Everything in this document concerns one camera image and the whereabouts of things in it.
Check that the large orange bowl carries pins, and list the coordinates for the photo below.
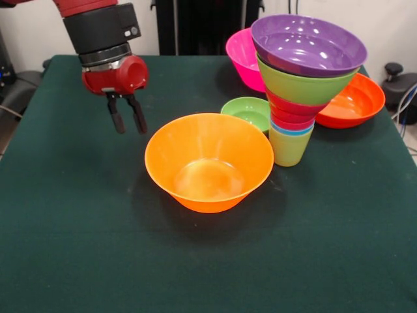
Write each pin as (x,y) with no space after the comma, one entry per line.
(208,153)

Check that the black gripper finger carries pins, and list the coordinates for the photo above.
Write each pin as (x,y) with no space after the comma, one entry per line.
(116,114)
(138,115)

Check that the small green bowl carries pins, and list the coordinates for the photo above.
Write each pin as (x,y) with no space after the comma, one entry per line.
(246,112)

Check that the yellow cup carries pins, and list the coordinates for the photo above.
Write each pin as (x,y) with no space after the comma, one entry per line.
(288,150)

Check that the blue cup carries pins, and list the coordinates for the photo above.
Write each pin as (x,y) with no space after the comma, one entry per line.
(277,128)

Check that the black equipment with knob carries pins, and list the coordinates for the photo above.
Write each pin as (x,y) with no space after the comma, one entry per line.
(402,89)

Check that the red-orange bowl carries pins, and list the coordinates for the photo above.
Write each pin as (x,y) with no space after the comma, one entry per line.
(355,104)

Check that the pink bowl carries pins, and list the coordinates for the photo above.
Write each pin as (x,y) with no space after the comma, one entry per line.
(242,58)

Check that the red cup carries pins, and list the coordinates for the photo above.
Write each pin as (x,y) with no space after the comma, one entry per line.
(290,124)

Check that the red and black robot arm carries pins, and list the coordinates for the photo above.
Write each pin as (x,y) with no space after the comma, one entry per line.
(94,29)

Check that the purple bowl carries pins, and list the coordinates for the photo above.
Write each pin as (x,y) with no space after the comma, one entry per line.
(309,45)

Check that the black table clamp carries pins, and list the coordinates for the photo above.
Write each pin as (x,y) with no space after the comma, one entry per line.
(47,63)

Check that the large green bowl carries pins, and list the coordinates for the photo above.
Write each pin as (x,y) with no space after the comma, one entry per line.
(299,91)

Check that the black electronics box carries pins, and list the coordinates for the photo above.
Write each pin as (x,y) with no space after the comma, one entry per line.
(6,71)

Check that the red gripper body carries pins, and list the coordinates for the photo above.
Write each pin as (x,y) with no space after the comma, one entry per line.
(114,78)

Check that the small red bowl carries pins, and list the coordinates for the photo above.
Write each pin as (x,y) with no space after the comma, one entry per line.
(290,109)

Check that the dark green tablecloth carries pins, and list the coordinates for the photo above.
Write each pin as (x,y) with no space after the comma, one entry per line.
(97,254)

